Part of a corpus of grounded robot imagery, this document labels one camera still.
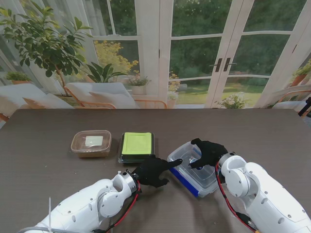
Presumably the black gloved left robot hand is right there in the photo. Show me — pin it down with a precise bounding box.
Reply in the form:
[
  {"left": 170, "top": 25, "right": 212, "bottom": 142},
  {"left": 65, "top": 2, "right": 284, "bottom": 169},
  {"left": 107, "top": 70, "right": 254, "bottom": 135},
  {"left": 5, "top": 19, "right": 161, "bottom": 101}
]
[{"left": 132, "top": 157, "right": 184, "bottom": 188}]

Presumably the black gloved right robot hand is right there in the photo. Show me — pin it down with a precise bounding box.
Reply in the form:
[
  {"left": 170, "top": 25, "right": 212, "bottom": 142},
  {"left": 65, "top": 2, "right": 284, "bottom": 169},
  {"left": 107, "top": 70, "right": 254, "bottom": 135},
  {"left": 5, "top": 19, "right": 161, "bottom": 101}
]
[{"left": 189, "top": 138, "right": 228, "bottom": 169}]

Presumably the clear plastic lid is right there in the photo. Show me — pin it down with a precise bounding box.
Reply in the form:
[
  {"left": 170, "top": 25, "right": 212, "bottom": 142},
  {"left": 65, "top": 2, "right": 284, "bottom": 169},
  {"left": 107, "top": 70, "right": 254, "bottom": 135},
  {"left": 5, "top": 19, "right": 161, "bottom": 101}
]
[{"left": 167, "top": 141, "right": 221, "bottom": 192}]

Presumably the black plastic tray container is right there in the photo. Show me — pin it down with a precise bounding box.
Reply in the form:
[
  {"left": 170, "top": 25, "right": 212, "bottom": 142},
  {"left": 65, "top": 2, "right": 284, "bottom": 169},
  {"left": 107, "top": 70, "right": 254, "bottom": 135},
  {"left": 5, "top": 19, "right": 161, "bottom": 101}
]
[{"left": 118, "top": 134, "right": 156, "bottom": 166}]

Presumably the clear container with blue clips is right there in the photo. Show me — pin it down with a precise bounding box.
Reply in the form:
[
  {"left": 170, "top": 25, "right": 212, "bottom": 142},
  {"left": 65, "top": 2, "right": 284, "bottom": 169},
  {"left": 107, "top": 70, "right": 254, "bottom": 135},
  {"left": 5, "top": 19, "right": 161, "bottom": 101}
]
[{"left": 167, "top": 141, "right": 222, "bottom": 199}]

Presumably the clear lid with green sticker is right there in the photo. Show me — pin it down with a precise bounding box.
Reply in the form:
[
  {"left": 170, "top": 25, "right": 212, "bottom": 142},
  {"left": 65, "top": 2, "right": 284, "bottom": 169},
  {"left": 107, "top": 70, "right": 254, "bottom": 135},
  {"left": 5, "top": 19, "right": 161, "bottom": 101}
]
[{"left": 118, "top": 132, "right": 156, "bottom": 164}]

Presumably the clear lid with white label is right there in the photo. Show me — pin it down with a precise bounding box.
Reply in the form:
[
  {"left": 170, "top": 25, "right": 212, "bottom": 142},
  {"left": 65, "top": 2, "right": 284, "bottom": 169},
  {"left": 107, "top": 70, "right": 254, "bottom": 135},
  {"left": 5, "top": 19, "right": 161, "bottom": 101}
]
[{"left": 70, "top": 130, "right": 112, "bottom": 153}]

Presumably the brown kraft paper container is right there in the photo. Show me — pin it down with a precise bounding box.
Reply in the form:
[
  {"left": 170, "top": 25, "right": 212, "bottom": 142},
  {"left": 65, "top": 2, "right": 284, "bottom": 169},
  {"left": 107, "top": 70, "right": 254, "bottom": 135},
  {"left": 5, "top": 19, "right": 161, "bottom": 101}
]
[{"left": 70, "top": 130, "right": 112, "bottom": 158}]

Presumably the printed sunroom backdrop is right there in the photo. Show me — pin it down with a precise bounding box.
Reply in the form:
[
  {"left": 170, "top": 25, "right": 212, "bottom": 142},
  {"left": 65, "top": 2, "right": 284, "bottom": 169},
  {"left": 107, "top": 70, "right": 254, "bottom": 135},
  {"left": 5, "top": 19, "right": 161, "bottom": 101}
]
[{"left": 0, "top": 0, "right": 311, "bottom": 122}]

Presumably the black tripod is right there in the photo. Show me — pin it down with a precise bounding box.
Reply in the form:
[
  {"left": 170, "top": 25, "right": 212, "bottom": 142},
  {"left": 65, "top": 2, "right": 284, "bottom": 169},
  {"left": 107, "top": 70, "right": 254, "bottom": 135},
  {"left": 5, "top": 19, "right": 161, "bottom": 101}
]
[{"left": 298, "top": 97, "right": 311, "bottom": 117}]

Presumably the white zip tie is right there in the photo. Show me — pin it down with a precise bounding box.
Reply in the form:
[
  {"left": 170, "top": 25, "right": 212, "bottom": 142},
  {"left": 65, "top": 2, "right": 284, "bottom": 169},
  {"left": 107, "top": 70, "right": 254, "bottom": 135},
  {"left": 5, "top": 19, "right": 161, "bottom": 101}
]
[{"left": 48, "top": 197, "right": 53, "bottom": 231}]

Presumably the red cable on right arm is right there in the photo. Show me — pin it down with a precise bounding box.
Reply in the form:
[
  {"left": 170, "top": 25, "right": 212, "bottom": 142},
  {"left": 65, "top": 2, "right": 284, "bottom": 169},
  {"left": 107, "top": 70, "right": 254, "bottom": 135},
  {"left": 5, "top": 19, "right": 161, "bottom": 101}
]
[{"left": 215, "top": 162, "right": 259, "bottom": 233}]

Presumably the red cable on arm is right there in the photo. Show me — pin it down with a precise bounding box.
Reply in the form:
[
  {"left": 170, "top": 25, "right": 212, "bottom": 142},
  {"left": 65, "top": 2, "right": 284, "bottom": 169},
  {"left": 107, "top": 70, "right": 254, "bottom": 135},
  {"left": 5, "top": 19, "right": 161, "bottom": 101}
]
[
  {"left": 93, "top": 181, "right": 142, "bottom": 233},
  {"left": 215, "top": 162, "right": 259, "bottom": 233}
]

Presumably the red cable on left arm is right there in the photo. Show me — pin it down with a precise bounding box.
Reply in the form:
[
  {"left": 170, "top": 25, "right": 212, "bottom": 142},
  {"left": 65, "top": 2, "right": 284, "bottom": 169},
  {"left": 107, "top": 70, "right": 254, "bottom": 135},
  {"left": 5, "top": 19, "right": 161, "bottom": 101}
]
[{"left": 93, "top": 181, "right": 142, "bottom": 233}]

